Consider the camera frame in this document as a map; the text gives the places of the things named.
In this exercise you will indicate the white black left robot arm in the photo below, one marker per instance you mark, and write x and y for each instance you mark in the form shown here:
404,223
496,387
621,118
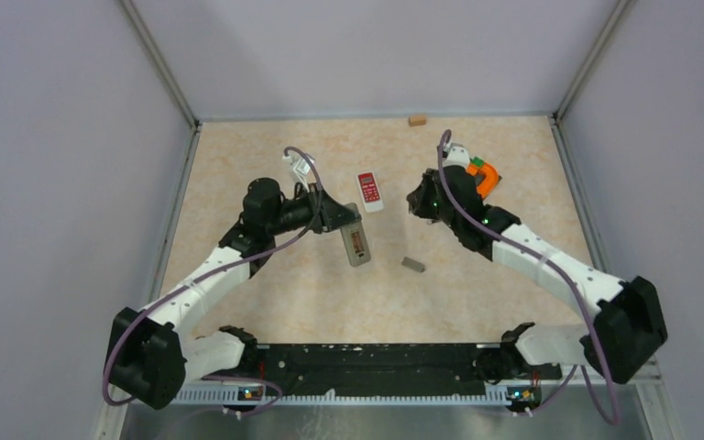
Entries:
151,352

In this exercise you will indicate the red white remote control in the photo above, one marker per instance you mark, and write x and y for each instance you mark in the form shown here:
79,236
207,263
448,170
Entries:
369,191

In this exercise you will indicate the small wooden block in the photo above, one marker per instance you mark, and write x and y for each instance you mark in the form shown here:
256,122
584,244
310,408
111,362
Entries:
417,120

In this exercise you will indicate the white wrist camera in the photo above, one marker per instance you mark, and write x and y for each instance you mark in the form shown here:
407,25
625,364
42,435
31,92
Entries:
456,155
299,167

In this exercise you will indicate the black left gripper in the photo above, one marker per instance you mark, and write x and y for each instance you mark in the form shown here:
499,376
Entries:
326,214

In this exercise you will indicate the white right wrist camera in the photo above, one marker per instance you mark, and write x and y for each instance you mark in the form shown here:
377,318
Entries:
456,155

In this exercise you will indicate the grey remote control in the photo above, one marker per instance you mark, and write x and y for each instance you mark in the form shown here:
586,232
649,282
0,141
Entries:
355,241

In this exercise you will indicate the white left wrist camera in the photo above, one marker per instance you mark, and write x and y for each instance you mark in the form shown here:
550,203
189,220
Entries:
299,167

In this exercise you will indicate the grey battery cover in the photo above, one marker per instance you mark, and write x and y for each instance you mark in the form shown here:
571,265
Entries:
413,264

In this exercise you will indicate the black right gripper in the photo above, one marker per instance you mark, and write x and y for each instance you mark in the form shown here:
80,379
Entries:
418,198

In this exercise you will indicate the green block on ring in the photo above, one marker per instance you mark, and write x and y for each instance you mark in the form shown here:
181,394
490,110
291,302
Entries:
477,162

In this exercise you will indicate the white cable duct strip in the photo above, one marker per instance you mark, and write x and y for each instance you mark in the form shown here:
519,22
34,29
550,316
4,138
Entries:
234,396

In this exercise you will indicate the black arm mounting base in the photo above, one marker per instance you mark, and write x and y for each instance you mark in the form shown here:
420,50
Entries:
384,370

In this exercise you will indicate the orange ring toy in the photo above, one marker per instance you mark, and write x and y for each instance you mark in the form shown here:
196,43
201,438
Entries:
486,179

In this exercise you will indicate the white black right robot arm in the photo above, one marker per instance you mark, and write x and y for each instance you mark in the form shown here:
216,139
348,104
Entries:
623,324

